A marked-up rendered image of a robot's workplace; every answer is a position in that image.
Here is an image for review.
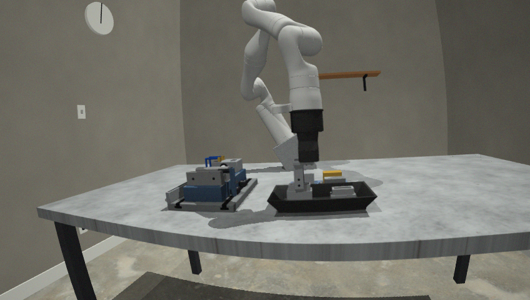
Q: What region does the yellow rectangular block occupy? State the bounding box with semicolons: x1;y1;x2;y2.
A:
322;170;342;183

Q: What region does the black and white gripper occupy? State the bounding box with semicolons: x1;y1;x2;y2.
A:
272;87;324;189

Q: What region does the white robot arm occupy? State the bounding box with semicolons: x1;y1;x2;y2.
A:
241;0;323;145

